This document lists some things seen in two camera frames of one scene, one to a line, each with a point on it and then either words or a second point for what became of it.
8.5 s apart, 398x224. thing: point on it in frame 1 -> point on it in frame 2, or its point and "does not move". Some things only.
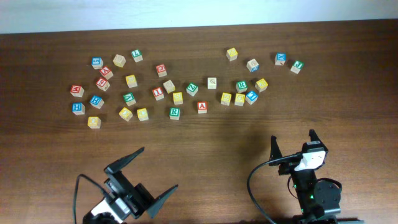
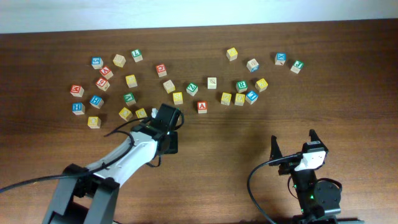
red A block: x=202 y=107 does not move
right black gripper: x=276 y=151 does not move
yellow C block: x=142 y=114 does not move
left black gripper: x=138 y=194 -> x=173 y=146
